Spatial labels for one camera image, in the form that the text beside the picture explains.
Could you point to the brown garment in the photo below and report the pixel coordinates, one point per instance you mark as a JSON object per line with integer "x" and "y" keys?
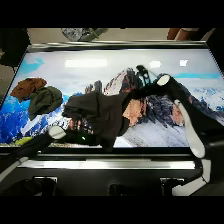
{"x": 27, "y": 87}

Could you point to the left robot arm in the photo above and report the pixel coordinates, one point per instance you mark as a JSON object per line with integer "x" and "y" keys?
{"x": 33, "y": 145}

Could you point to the silver frame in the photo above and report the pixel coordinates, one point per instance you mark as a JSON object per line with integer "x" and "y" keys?
{"x": 106, "y": 164}

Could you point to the black garment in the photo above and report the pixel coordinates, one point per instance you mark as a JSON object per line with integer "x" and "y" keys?
{"x": 100, "y": 113}

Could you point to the person's legs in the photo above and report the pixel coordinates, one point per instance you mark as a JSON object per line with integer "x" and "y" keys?
{"x": 174, "y": 33}

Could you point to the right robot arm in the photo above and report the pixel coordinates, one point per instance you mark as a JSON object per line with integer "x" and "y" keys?
{"x": 193, "y": 128}

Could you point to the dark green garment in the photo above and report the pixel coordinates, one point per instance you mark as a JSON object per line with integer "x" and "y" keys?
{"x": 44, "y": 101}

